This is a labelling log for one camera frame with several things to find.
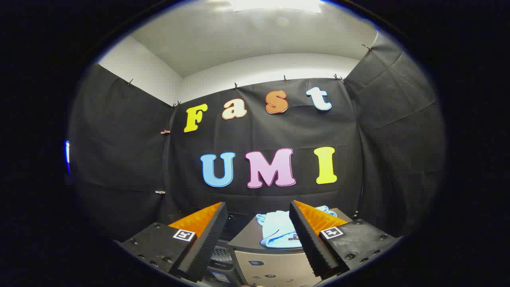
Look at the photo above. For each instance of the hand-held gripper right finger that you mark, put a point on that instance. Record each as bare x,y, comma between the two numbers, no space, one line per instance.
310,243

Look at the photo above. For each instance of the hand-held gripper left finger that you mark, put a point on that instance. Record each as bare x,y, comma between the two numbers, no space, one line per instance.
207,243

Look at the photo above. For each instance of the light blue button shirt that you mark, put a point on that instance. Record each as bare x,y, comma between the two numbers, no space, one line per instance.
277,229

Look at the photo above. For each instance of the black backdrop cloth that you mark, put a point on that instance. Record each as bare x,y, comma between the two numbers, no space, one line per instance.
279,131

